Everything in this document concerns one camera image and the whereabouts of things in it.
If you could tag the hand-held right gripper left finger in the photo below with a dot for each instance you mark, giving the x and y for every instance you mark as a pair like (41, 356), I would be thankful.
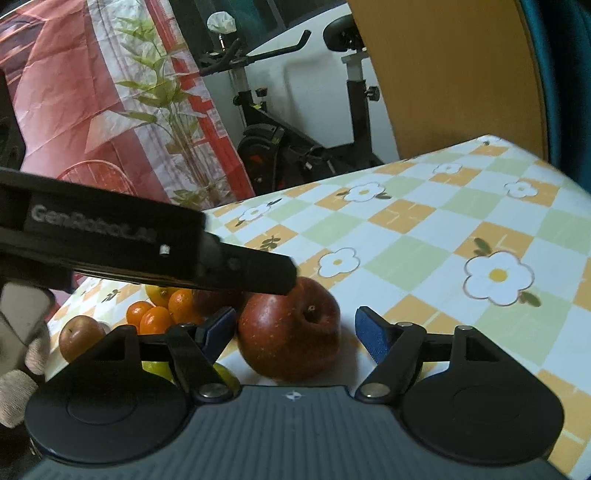
(220, 330)

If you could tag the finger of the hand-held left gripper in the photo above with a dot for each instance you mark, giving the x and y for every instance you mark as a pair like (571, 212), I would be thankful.
(254, 274)

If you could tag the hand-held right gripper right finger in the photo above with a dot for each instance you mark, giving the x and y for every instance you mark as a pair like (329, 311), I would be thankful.
(375, 337)

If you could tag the large mottled red apple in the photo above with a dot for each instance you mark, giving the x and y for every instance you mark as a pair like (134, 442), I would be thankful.
(286, 341)

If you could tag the person's left hand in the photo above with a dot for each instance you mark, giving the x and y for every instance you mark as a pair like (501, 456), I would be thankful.
(21, 350)

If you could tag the dark red apple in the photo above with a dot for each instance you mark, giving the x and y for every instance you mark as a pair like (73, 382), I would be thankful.
(212, 302)

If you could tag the small tangerine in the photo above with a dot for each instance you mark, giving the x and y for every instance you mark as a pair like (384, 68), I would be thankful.
(137, 314)
(154, 321)
(182, 304)

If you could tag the yellow lemon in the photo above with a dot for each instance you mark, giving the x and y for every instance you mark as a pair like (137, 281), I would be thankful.
(159, 295)

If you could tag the mangosteen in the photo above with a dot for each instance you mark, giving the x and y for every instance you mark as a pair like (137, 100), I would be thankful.
(81, 337)

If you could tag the black exercise bike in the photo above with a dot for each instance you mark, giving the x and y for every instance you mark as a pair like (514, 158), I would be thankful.
(268, 138)

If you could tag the printed room backdrop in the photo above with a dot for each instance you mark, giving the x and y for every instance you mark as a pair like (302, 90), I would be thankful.
(69, 92)

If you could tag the crumpled white cloth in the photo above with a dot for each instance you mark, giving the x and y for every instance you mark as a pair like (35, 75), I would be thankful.
(221, 23)

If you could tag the wooden door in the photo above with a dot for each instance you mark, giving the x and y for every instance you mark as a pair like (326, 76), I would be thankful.
(452, 78)

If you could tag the teal curtain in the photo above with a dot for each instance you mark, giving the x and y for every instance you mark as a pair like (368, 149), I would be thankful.
(568, 92)

